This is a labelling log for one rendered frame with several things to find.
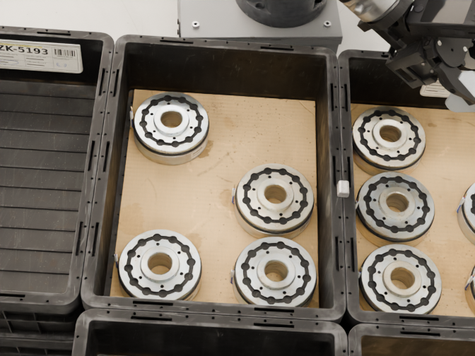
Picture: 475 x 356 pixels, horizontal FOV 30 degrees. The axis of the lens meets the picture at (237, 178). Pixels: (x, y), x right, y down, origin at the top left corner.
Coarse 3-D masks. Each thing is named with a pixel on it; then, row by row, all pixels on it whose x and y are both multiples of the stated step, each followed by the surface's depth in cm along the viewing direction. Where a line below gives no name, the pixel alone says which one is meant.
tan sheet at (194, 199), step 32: (192, 96) 127; (224, 96) 127; (224, 128) 124; (256, 128) 125; (288, 128) 125; (128, 160) 120; (192, 160) 121; (224, 160) 121; (256, 160) 122; (288, 160) 122; (128, 192) 118; (160, 192) 118; (192, 192) 118; (224, 192) 119; (128, 224) 115; (160, 224) 116; (192, 224) 116; (224, 224) 116; (224, 256) 114; (224, 288) 111
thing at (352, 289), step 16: (352, 144) 112; (352, 160) 111; (352, 176) 110; (352, 192) 108; (352, 208) 107; (352, 224) 106; (352, 256) 105; (352, 272) 102; (352, 288) 101; (352, 304) 100; (352, 320) 100; (368, 320) 99; (384, 320) 100; (400, 320) 100; (416, 320) 100; (448, 320) 100; (464, 320) 100
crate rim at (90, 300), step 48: (192, 48) 119; (240, 48) 119; (288, 48) 120; (336, 96) 116; (336, 144) 112; (96, 192) 106; (336, 192) 108; (96, 240) 104; (336, 240) 106; (336, 288) 101
